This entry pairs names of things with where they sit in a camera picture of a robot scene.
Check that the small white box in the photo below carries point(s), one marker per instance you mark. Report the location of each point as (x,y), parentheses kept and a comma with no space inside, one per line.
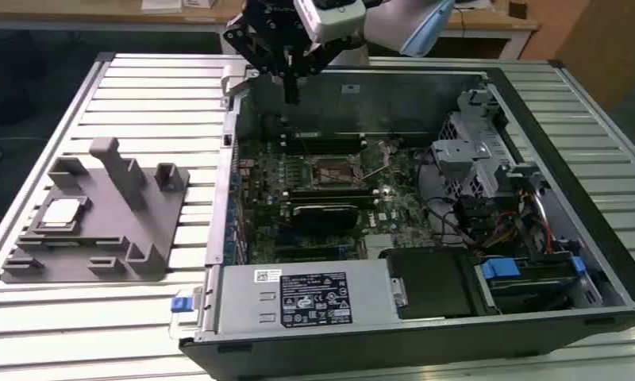
(197,3)

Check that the CPU socket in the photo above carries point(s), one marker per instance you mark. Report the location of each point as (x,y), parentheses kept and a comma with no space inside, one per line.
(336,168)

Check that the wooden desk white legs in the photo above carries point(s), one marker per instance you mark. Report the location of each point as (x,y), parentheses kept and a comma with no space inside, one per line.
(481,20)

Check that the hard disk in blue carrier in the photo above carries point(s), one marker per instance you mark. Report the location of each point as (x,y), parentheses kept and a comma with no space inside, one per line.
(528,287)

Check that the white paper sheet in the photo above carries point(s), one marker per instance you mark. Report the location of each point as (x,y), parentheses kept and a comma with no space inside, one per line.
(161,4)

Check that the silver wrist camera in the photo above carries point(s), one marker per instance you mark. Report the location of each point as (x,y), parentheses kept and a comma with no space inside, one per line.
(333,20)

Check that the green motherboard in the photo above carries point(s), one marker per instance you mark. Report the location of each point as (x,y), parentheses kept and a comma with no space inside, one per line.
(401,222)

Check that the small black desk object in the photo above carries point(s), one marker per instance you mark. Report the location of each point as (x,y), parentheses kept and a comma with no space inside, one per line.
(518,10)

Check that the wooden cabinet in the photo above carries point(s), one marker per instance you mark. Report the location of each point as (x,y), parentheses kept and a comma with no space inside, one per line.
(603,47)

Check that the silver case latch blue tab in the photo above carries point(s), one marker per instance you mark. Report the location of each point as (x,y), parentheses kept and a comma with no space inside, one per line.
(180,305)

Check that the black graphics card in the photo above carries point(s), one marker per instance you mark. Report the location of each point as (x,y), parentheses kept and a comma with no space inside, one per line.
(323,217)

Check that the silver metal drive cage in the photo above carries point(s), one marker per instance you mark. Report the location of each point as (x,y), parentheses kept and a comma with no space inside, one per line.
(465,158)

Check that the metal disk bay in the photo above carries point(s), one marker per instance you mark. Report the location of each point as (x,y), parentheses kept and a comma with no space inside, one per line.
(592,295)

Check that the silver power supply unit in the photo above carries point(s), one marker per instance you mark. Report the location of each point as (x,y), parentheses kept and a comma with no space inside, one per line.
(242,301)

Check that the grey plastic parts rack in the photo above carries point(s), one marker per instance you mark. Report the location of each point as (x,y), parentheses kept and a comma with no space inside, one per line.
(110,222)

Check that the grey case hinge bracket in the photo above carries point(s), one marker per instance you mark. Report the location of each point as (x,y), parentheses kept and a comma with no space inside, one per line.
(232,75)

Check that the silver square CPU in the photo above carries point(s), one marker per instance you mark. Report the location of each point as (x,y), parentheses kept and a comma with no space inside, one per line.
(62,212)

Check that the black expansion slot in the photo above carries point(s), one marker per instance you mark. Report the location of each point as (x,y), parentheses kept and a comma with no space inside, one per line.
(307,254)

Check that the silver finned heat sink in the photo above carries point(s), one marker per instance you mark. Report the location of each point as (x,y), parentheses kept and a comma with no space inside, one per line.
(377,242)

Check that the black open PC case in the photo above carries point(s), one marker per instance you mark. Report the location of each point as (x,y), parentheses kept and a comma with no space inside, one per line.
(349,357)

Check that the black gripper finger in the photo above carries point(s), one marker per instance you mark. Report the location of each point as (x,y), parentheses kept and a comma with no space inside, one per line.
(253,47)
(317,59)

